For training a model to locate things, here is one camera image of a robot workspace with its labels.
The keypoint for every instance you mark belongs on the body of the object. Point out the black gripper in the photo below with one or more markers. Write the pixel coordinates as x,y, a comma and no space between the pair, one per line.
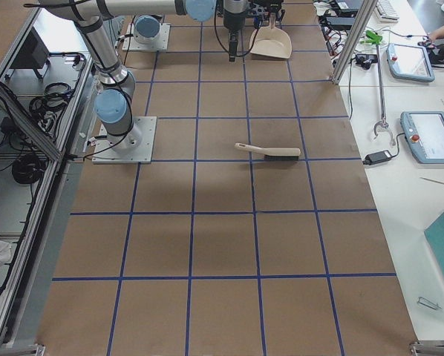
232,19
274,4

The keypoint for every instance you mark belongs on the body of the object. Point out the beige plastic dustpan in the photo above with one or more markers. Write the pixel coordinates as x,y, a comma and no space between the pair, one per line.
270,41

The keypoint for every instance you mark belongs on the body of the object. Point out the beige hand brush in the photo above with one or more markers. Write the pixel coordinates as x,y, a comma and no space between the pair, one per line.
271,154

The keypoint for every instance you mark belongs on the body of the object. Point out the white keyboard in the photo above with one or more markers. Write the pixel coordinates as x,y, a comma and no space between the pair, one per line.
385,12

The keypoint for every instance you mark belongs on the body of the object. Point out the upper teach pendant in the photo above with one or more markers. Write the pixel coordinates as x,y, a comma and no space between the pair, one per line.
409,63

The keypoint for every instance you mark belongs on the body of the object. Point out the teach pendant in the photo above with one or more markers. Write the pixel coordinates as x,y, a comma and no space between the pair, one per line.
424,131
409,63

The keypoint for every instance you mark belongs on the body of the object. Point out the metal reacher grabber tool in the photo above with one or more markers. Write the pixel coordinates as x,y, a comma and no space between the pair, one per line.
382,125

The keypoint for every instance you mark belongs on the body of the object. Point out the black power brick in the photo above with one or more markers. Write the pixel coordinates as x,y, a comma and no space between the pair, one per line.
377,157

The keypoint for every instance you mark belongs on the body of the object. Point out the lower teach pendant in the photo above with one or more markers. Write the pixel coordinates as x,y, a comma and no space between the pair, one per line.
424,131

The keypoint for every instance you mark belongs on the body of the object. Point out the small metal clip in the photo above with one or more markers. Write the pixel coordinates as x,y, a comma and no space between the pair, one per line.
428,303

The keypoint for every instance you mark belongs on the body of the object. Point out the aluminium frame post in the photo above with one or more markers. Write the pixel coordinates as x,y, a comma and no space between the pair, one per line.
353,37

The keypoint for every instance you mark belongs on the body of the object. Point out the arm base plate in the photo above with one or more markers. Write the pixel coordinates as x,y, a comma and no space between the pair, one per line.
145,39
136,147

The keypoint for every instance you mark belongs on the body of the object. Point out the green handle tool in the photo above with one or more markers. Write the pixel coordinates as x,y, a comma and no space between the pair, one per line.
371,37

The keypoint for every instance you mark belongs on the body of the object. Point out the black monitor under frame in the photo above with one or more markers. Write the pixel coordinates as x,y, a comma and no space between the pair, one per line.
32,55

